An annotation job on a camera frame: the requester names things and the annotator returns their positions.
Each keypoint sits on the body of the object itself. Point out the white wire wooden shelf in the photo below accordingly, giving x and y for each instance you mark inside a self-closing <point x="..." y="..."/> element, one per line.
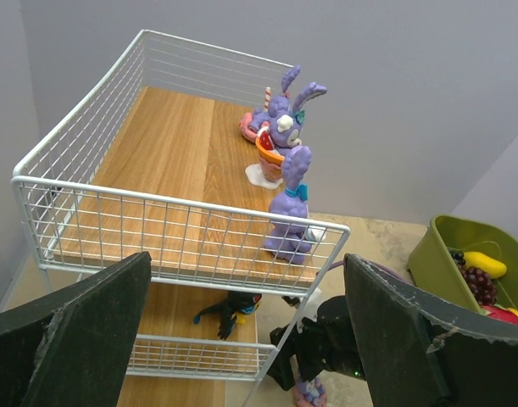
<point x="152" y="160"/>

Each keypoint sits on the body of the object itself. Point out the green plastic bin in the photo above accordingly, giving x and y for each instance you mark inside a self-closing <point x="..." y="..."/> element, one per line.
<point x="433" y="269"/>

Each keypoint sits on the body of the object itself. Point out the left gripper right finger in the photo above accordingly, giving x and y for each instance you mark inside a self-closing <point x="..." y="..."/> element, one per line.
<point x="420" y="350"/>

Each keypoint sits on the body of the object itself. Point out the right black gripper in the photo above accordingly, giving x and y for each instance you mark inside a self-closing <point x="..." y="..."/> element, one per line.
<point x="326" y="344"/>

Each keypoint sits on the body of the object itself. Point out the dark blue grape bunch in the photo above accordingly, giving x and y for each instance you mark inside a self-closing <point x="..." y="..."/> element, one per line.
<point x="458" y="257"/>

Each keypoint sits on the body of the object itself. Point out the small purple bunny toy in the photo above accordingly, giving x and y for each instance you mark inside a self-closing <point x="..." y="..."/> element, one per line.
<point x="292" y="212"/>

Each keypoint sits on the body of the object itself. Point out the pink dragon fruit toy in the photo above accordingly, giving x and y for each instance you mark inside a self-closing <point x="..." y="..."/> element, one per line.
<point x="500" y="313"/>

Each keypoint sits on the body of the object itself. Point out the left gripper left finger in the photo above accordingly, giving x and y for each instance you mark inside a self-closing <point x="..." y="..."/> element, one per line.
<point x="72" y="347"/>

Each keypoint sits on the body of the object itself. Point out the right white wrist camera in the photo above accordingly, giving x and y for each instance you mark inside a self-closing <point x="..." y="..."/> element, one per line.
<point x="310" y="309"/>

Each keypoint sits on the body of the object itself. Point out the red grape bunch in bin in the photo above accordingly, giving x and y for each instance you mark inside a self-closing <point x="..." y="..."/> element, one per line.
<point x="480" y="285"/>

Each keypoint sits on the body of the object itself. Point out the yellow mango toy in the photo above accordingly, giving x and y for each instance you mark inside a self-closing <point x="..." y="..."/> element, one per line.
<point x="479" y="260"/>

